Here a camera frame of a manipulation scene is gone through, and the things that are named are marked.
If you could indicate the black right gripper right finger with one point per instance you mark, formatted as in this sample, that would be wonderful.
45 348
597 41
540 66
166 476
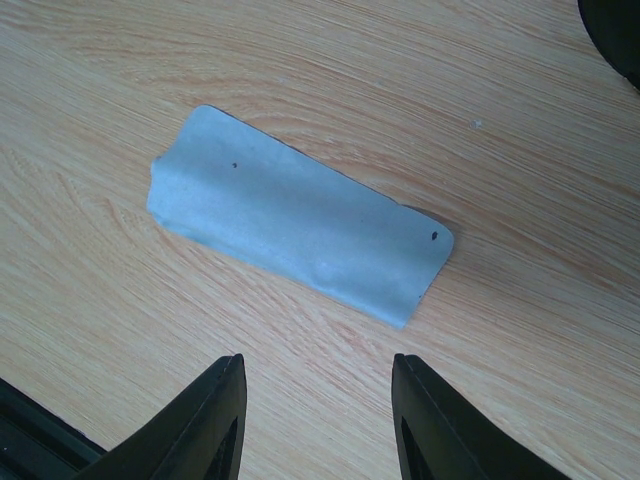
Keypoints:
441 435

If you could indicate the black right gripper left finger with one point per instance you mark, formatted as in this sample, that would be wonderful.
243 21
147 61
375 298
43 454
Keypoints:
198 435

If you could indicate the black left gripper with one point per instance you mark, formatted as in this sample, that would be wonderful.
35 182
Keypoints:
613 27

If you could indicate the light blue cleaning cloth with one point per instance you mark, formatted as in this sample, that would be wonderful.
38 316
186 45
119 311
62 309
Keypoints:
240 191

